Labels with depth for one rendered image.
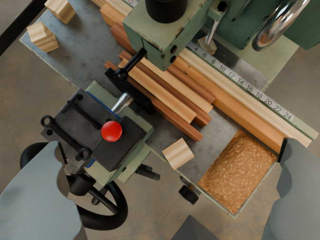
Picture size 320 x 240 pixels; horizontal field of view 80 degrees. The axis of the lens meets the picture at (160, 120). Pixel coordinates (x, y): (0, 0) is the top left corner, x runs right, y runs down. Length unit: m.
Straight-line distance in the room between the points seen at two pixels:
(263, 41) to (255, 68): 0.25
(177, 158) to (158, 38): 0.21
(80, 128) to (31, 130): 1.29
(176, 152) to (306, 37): 0.29
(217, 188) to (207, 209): 0.99
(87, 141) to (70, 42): 0.26
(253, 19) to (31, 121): 1.45
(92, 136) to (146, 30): 0.17
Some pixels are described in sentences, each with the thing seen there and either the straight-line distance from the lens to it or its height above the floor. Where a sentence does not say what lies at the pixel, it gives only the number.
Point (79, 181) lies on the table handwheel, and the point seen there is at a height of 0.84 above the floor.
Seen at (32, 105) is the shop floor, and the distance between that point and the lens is 1.63.
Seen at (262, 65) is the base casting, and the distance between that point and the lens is 0.59.
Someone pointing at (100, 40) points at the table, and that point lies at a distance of 0.48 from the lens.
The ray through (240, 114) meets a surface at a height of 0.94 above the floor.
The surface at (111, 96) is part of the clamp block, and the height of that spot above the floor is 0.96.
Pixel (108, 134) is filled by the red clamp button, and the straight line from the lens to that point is 0.28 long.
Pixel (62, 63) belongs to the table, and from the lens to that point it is 0.49.
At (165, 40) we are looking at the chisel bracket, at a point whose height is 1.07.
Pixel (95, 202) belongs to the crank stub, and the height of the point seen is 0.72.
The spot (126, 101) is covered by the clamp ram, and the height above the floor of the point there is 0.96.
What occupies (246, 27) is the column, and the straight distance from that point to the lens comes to 0.52.
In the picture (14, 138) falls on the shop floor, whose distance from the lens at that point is 1.67.
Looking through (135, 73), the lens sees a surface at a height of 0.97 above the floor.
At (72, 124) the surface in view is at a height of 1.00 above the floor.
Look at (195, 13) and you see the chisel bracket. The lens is 0.28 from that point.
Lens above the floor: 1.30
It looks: 82 degrees down
